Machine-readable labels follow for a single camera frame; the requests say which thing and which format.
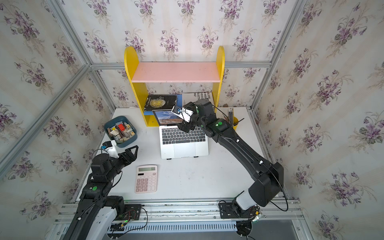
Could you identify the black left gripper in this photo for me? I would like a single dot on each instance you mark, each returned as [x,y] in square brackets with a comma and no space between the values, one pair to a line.
[128,154]

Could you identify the aluminium mounting rail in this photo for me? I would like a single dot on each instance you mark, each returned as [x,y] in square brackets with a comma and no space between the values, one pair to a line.
[205,215]

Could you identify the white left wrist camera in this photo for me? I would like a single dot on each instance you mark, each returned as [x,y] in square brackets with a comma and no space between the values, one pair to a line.
[110,148]

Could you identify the yellow pink blue shelf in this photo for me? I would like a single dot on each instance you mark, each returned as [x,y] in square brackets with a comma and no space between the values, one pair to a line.
[141,73]

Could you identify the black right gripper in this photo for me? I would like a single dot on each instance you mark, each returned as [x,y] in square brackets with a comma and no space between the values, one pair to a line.
[186,126]

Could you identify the yellow pencil cup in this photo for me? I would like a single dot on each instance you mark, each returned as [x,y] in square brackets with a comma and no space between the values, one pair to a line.
[235,123]

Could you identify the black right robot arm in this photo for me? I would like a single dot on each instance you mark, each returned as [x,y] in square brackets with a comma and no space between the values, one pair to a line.
[268,177]

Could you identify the silver laptop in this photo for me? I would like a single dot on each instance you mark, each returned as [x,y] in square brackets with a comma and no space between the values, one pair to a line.
[174,143]

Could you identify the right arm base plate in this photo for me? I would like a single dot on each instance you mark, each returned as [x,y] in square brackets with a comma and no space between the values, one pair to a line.
[228,210]

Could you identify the black book gold emblem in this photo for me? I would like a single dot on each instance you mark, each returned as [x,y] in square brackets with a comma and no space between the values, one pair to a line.
[160,102]

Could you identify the pink calculator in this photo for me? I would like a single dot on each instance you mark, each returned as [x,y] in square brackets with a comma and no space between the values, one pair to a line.
[146,179]

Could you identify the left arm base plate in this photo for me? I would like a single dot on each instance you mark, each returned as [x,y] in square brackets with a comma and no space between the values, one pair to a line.
[130,213]

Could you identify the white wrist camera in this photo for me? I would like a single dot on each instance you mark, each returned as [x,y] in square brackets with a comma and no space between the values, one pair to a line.
[110,148]
[183,113]

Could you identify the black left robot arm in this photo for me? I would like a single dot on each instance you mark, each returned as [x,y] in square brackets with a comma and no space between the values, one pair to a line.
[97,209]

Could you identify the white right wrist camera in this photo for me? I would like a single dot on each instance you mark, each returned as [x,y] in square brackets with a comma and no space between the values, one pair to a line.
[183,113]

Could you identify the teal bin of blocks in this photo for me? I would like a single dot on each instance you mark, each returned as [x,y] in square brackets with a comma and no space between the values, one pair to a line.
[121,131]

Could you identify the white paperback book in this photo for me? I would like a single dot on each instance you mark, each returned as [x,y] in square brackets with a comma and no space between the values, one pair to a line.
[192,97]

